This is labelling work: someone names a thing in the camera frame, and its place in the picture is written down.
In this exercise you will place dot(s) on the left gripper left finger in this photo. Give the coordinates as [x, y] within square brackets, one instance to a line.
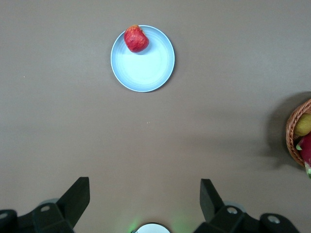
[70, 204]

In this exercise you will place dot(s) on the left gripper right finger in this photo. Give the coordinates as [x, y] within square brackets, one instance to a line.
[213, 204]

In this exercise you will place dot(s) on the red apple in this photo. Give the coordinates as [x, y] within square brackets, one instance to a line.
[136, 38]

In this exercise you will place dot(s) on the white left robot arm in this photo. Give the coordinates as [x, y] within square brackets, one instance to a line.
[151, 229]

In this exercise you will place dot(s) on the brown wicker basket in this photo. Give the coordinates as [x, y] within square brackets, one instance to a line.
[290, 136]

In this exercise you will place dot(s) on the brown table cloth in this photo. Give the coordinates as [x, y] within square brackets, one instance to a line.
[73, 97]

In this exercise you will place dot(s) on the pink dragon fruit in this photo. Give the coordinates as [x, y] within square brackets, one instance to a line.
[307, 150]

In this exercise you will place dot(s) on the brown-green kiwi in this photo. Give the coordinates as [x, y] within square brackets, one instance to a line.
[303, 125]

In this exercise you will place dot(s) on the light blue plate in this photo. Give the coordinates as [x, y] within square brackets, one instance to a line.
[145, 70]

